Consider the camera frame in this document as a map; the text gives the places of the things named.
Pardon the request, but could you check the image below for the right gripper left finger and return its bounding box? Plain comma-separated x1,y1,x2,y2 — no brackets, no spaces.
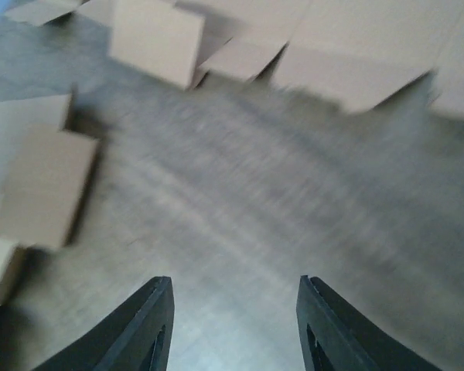
36,277,174,371

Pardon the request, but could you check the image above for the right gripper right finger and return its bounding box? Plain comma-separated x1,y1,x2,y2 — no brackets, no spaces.
296,275,438,370

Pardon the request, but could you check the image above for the cardboard box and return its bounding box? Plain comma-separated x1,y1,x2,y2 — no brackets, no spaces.
109,1,464,119

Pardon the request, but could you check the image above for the flat cardboard blank middle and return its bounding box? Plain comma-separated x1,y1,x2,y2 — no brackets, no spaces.
0,91,99,305

